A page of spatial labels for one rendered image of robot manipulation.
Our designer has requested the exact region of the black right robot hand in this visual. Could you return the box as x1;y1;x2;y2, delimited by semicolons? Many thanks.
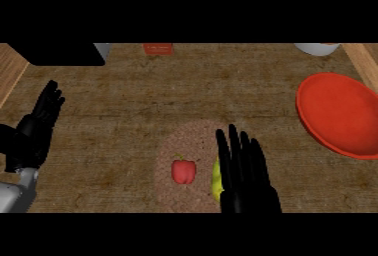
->
214;123;284;214

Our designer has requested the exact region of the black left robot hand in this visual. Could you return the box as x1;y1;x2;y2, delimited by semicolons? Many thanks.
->
0;79;67;174

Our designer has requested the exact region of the brown woven oval placemat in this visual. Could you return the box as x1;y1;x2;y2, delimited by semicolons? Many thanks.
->
155;119;234;214

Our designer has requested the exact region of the red bell pepper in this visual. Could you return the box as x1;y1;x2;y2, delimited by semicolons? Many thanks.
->
170;153;198;185

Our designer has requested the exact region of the red bowl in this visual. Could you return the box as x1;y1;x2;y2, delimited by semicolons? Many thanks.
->
296;72;378;161

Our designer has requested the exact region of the yellow banana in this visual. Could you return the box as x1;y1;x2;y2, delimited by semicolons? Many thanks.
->
210;155;226;203

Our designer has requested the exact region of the black appliance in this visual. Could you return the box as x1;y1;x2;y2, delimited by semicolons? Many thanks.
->
6;42;107;67

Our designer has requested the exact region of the red box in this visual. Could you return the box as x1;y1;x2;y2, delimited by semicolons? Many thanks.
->
142;42;175;56

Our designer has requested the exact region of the white round container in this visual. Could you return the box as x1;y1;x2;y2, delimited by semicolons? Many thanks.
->
293;42;341;57

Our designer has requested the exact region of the pale wooden board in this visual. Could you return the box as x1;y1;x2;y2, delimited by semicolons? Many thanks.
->
341;42;378;96

